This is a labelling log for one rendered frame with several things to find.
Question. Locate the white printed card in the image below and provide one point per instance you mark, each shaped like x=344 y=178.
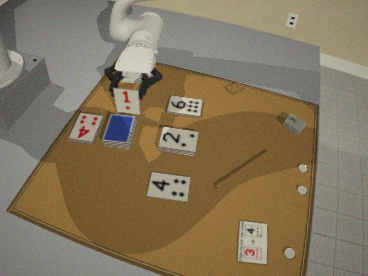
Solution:
x=252 y=243

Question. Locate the grey round disc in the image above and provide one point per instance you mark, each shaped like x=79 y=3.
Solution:
x=302 y=190
x=289 y=253
x=302 y=168

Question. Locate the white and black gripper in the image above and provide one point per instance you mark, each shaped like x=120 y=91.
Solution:
x=133 y=65

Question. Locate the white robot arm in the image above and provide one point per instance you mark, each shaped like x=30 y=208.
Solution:
x=147 y=28

